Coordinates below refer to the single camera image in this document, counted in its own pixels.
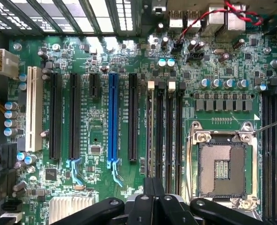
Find thin silver locking lever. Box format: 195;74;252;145
253;116;277;136
185;131;193;205

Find CPU socket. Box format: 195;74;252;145
187;120;261;211

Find silver finned heatsink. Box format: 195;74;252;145
48;196;100;225

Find green motherboard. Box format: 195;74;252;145
8;9;277;225

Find long black expansion slot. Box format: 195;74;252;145
49;72;62;161
65;73;83;186
128;73;139;162

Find blue expansion slot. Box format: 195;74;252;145
107;72;124;188

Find black white SATA plug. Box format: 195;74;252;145
0;199;24;225

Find short black expansion slot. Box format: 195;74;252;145
89;73;101;99

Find white expansion slot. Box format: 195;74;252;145
25;66;45;153

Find silver USB port block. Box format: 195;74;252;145
168;9;202;34

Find silver network port block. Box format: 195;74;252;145
205;4;247;38

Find white power connector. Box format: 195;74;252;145
0;48;20;80

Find black connector purple wires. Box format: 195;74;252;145
0;142;18;185

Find red black twisted wire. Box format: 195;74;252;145
172;0;264;53

